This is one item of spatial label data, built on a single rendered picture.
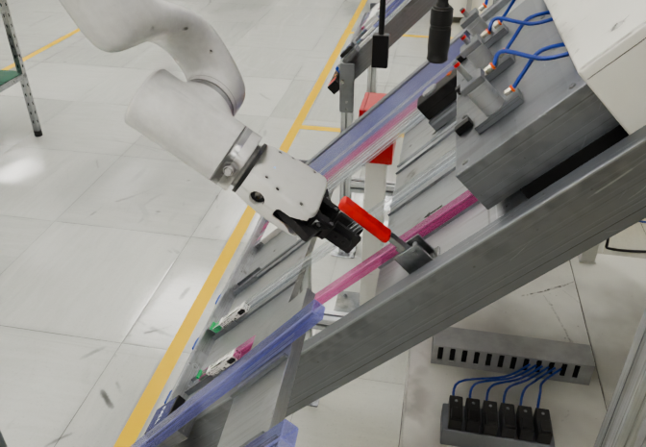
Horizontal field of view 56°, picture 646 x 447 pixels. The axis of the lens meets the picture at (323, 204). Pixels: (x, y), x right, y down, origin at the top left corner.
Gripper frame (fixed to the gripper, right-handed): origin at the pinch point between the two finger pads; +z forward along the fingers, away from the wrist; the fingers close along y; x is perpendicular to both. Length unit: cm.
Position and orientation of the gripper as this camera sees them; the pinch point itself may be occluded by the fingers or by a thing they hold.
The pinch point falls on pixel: (343, 232)
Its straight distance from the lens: 81.5
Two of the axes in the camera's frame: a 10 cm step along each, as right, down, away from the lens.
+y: 1.9, -5.2, 8.3
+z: 8.1, 5.6, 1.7
